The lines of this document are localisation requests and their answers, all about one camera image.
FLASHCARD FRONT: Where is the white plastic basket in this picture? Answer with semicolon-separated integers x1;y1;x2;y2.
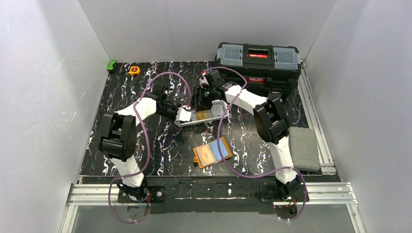
175;100;229;127

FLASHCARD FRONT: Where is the orange leather card holder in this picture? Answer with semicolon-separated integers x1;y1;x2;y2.
193;137;232;169

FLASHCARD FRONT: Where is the orange credit card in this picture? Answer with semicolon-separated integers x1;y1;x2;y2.
196;111;209;120
196;145;216;166

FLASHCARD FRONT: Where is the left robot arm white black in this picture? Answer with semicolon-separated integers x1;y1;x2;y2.
98;84;181;188

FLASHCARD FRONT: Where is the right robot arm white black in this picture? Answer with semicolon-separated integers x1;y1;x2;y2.
191;67;301;200

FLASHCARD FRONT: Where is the white patterned card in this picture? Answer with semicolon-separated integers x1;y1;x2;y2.
211;104;226;118

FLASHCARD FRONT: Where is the yellow tape measure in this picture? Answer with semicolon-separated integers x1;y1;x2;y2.
128;66;140;76

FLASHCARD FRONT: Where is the black red toolbox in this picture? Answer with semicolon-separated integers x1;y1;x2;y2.
215;42;302;100

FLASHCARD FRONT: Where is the green small object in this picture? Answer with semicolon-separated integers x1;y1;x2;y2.
106;60;117;72

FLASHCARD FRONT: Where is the grey plastic case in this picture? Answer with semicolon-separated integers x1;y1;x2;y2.
289;127;320;172

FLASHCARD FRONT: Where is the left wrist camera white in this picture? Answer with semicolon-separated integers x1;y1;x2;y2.
176;105;192;122

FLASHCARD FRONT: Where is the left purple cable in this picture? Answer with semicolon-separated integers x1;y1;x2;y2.
107;71;193;225

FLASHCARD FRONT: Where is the purple cable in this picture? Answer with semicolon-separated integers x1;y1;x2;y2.
201;67;309;222
107;71;193;225

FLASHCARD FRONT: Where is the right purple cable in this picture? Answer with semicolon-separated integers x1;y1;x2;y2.
201;67;309;222

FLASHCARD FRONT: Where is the aluminium right rail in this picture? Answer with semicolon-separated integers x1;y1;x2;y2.
298;60;334;167

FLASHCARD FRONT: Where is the aluminium rail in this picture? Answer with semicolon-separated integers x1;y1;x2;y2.
61;182;366;233
298;60;334;167

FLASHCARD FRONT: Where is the aluminium front rail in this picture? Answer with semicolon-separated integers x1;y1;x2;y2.
61;182;366;233

